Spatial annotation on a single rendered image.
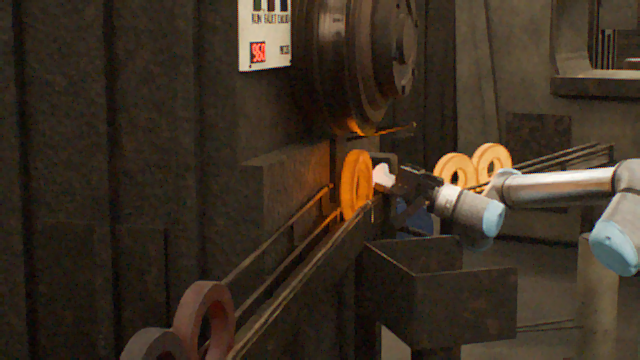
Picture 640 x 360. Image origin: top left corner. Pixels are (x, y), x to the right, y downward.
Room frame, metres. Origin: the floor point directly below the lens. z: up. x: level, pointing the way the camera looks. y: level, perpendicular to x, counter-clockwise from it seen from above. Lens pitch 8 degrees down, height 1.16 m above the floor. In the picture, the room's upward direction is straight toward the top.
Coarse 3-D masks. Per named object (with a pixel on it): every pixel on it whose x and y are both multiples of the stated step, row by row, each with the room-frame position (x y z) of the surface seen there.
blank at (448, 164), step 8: (440, 160) 2.65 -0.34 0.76; (448, 160) 2.63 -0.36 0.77; (456, 160) 2.65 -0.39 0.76; (464, 160) 2.67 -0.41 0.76; (440, 168) 2.63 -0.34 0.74; (448, 168) 2.63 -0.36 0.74; (456, 168) 2.65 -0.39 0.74; (464, 168) 2.67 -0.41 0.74; (472, 168) 2.69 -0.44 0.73; (440, 176) 2.62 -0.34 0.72; (448, 176) 2.63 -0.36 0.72; (464, 176) 2.68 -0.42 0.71; (472, 176) 2.69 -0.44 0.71; (464, 184) 2.68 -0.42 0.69; (472, 184) 2.69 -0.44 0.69
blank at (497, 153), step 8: (488, 144) 2.76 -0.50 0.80; (496, 144) 2.76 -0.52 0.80; (480, 152) 2.73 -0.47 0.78; (488, 152) 2.73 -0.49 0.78; (496, 152) 2.75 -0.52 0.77; (504, 152) 2.78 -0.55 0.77; (472, 160) 2.73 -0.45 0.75; (480, 160) 2.71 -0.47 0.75; (488, 160) 2.73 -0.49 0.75; (496, 160) 2.77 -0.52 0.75; (504, 160) 2.78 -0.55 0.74; (480, 168) 2.71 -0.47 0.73; (496, 168) 2.79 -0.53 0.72; (480, 176) 2.71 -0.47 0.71
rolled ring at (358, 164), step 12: (348, 156) 2.27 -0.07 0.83; (360, 156) 2.27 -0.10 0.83; (348, 168) 2.24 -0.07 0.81; (360, 168) 2.35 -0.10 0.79; (348, 180) 2.22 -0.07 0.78; (360, 180) 2.36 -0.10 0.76; (372, 180) 2.38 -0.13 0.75; (348, 192) 2.22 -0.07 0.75; (360, 192) 2.36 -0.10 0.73; (348, 204) 2.22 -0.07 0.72; (360, 204) 2.33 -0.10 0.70; (348, 216) 2.24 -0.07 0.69
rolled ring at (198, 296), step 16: (192, 288) 1.42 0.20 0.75; (208, 288) 1.42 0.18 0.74; (224, 288) 1.48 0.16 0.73; (192, 304) 1.39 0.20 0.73; (208, 304) 1.42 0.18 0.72; (224, 304) 1.48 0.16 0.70; (176, 320) 1.37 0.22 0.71; (192, 320) 1.37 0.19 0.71; (224, 320) 1.49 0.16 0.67; (192, 336) 1.36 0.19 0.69; (224, 336) 1.49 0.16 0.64; (192, 352) 1.36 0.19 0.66; (208, 352) 1.49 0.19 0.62; (224, 352) 1.48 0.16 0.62
